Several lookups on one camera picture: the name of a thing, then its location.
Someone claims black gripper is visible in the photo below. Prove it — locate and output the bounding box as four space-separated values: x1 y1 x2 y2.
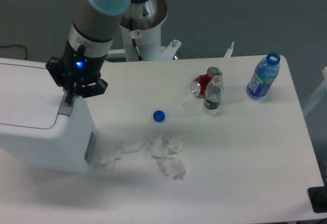
45 40 108 104

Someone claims white trash can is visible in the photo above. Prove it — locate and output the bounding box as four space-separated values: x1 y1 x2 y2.
1 58 96 172

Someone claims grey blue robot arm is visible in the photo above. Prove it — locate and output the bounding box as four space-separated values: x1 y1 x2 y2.
45 0 147 104

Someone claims crushed red soda can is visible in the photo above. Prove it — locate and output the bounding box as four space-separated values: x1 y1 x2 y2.
191 66 222 98

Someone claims crumpled white tissue left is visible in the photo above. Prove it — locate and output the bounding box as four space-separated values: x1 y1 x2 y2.
101 140 144 170

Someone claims crumpled white tissue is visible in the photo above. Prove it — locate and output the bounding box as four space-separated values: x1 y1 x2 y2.
101 140 144 170
149 135 186 180

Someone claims blue bottle cap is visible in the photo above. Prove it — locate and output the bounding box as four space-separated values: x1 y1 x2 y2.
153 110 166 123

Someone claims crumpled white tissue right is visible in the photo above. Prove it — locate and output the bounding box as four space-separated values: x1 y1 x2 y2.
149 135 186 180

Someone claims clear green label bottle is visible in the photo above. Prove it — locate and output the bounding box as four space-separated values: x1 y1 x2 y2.
203 74 223 110

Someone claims blue plastic water bottle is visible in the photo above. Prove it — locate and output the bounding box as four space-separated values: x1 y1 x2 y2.
246 52 281 100

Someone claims black device at edge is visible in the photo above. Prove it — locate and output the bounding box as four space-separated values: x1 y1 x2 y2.
308 186 326 213

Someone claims black floor cable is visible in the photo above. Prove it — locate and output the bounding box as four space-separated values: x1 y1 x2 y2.
0 44 28 60

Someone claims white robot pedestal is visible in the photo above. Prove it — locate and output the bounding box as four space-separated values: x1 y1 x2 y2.
107 0 182 62

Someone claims white frame at right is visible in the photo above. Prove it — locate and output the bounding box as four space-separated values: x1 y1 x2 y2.
302 66 326 117

